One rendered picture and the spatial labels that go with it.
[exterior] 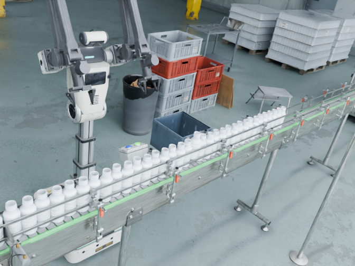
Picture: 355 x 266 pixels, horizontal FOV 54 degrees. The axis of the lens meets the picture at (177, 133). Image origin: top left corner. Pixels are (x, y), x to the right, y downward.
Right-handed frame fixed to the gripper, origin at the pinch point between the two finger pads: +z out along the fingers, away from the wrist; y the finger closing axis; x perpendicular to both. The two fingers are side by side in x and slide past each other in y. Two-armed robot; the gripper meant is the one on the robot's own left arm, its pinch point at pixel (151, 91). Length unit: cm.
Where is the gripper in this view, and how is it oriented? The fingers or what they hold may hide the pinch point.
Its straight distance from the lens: 212.9
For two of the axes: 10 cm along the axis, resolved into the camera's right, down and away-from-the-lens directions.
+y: 7.1, -2.4, 6.6
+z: 2.0, 9.7, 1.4
